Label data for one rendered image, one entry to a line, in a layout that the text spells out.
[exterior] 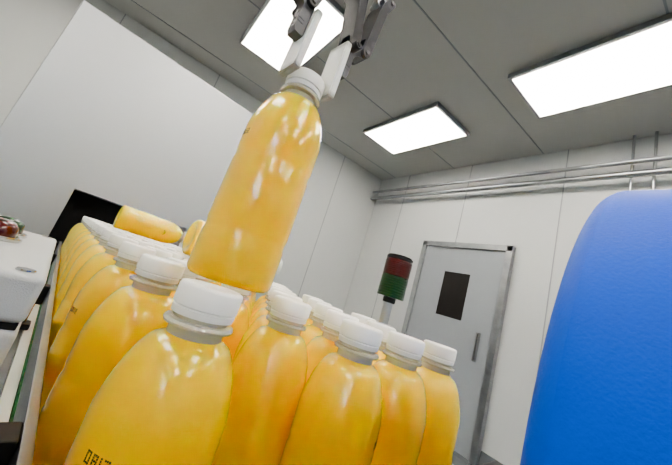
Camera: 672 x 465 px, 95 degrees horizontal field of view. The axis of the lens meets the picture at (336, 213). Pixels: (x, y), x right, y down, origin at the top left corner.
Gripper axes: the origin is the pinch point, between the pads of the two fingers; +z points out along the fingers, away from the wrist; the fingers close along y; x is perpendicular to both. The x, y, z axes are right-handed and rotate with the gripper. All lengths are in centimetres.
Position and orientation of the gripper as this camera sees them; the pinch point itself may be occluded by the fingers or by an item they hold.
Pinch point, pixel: (316, 60)
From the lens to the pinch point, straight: 35.7
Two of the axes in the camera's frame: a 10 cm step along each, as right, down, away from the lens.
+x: -6.6, -0.2, 7.6
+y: 6.9, 3.9, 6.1
